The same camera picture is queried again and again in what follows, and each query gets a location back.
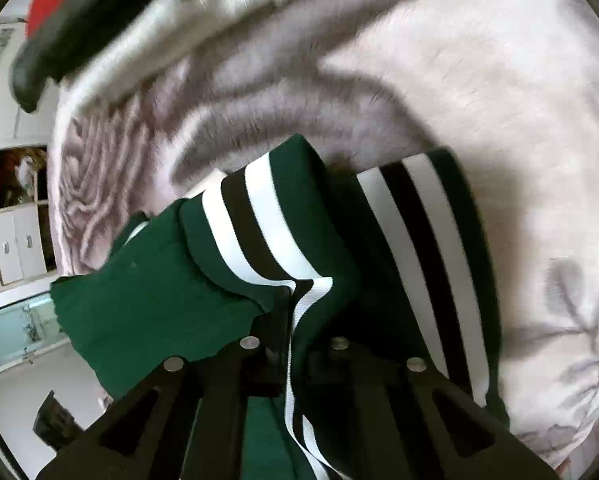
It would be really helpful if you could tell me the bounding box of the white drawer unit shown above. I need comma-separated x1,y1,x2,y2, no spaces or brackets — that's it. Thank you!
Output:
0,204,49,287

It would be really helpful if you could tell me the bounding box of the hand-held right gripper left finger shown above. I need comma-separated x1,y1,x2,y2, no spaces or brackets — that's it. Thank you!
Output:
36,336,286,480

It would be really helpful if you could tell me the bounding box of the white desk with glass top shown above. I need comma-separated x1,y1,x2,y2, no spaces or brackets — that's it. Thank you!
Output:
0,287,74,380

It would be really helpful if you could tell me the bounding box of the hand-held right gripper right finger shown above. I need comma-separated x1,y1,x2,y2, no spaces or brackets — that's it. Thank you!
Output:
305,337,563,480

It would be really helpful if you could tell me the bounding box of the green and white varsity jacket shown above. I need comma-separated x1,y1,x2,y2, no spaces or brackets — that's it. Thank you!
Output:
49,132,511,480

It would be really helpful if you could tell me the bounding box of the black jacket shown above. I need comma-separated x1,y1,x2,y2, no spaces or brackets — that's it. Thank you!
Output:
8,0,232,114

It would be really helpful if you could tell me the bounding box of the floral plush blanket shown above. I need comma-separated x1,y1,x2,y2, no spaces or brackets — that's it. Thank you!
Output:
46,0,599,472

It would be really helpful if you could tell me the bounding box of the dark object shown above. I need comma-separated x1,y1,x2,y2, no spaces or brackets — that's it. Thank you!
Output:
32,390,83,454

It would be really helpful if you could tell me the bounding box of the white fleece garment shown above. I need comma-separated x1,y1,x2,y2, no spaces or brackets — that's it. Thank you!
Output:
62,0,291,111

